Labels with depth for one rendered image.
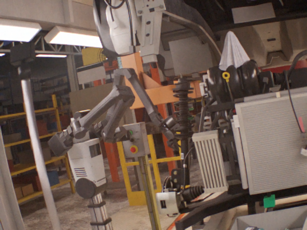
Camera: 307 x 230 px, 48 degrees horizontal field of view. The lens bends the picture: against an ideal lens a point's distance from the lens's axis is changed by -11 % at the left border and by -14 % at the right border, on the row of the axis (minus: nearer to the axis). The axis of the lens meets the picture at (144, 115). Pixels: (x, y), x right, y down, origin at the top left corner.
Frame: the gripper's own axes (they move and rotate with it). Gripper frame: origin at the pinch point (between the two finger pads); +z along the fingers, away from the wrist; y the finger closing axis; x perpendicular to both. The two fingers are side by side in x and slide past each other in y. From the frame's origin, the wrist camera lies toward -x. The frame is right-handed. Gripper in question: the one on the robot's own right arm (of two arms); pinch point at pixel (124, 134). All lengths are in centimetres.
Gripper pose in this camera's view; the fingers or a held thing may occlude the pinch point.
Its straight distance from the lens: 280.0
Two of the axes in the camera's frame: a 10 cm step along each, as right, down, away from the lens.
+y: -9.1, 1.6, 3.7
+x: 1.8, 9.8, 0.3
